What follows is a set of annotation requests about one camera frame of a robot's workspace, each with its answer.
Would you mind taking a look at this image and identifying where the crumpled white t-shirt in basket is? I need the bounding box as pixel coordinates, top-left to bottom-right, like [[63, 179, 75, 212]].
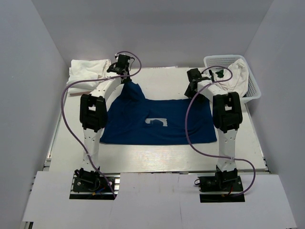
[[214, 59, 249, 98]]

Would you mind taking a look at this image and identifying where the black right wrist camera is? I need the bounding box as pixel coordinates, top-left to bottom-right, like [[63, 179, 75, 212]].
[[186, 68, 210, 83]]

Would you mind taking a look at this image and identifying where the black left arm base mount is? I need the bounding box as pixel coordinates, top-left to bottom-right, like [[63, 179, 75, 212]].
[[69, 176, 119, 200]]

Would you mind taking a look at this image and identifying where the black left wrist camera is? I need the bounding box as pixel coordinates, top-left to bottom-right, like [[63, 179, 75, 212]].
[[107, 54, 131, 75]]

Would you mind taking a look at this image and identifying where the white plastic laundry basket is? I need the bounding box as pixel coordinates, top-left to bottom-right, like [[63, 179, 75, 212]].
[[203, 54, 261, 104]]

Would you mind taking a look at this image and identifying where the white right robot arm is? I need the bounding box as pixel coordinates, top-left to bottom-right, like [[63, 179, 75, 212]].
[[184, 80, 243, 190]]

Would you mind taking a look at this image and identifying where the blue Mickey print t-shirt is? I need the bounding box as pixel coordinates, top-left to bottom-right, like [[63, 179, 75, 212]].
[[100, 82, 217, 146]]

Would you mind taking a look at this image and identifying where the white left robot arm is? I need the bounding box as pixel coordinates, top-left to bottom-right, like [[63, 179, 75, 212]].
[[80, 70, 131, 171]]

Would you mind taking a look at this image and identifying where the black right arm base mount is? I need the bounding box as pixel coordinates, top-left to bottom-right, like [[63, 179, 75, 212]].
[[194, 176, 245, 203]]

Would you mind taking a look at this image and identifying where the dark green garment in basket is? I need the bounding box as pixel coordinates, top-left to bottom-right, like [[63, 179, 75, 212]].
[[209, 69, 224, 80]]

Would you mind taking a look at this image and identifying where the folded white t-shirt lower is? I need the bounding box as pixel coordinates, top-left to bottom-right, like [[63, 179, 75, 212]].
[[70, 81, 101, 93]]

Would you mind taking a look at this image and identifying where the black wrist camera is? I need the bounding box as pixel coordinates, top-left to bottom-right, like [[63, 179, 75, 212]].
[[107, 54, 131, 75], [186, 68, 210, 83]]

